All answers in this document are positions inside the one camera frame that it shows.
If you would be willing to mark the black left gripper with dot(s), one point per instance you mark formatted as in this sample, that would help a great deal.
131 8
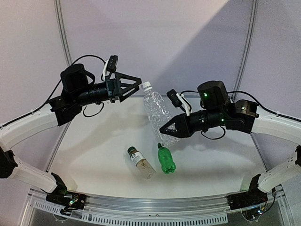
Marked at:
111 84

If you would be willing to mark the clear plastic bottle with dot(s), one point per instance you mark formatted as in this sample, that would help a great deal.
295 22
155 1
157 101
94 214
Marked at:
158 115

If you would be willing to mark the aluminium frame post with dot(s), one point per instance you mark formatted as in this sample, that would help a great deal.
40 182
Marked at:
246 49
62 32

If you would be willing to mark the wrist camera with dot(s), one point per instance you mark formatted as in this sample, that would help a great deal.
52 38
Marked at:
110 66
179 101

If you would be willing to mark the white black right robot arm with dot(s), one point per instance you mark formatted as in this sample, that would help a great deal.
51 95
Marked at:
244 116

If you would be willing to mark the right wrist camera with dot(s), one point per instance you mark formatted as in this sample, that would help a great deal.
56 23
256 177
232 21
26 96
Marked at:
179 101

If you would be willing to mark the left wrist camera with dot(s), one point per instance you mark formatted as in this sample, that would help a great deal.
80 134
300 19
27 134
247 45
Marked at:
110 66

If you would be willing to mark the white blue bottle cap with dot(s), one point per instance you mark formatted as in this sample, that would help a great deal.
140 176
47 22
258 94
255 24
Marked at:
146 86

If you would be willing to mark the aluminium frame rail left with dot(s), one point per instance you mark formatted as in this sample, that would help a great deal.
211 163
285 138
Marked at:
57 145

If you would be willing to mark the aluminium frame post right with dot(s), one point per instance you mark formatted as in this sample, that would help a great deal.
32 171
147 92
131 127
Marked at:
246 49

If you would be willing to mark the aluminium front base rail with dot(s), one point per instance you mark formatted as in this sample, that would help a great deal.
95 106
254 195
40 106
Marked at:
199 211

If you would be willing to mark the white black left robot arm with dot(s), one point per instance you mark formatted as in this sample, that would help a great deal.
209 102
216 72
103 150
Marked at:
79 89

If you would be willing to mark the green plastic bottle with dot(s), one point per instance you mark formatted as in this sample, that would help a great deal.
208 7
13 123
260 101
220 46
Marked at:
165 158

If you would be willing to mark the coffee bottle with dark cap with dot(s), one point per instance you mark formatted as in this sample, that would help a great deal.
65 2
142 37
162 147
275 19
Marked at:
141 163

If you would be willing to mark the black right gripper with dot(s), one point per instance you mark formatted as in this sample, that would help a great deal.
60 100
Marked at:
182 128

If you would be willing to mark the aluminium frame post left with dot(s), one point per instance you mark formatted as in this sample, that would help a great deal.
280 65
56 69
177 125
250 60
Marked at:
62 32

